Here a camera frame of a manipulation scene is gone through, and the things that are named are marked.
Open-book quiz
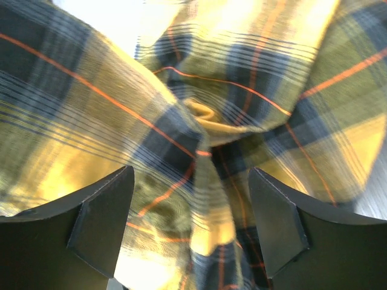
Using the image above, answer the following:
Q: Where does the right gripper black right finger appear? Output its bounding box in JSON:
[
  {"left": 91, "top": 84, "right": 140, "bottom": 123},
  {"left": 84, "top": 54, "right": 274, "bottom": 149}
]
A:
[{"left": 249, "top": 169, "right": 386, "bottom": 289}]

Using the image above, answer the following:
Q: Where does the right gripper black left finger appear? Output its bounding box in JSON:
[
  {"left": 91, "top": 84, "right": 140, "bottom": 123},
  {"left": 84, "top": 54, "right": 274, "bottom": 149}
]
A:
[{"left": 1, "top": 166, "right": 134, "bottom": 289}]

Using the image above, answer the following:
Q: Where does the yellow plaid long sleeve shirt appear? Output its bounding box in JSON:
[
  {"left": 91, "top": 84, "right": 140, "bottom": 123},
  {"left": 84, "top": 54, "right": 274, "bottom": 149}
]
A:
[{"left": 1, "top": 1, "right": 386, "bottom": 289}]

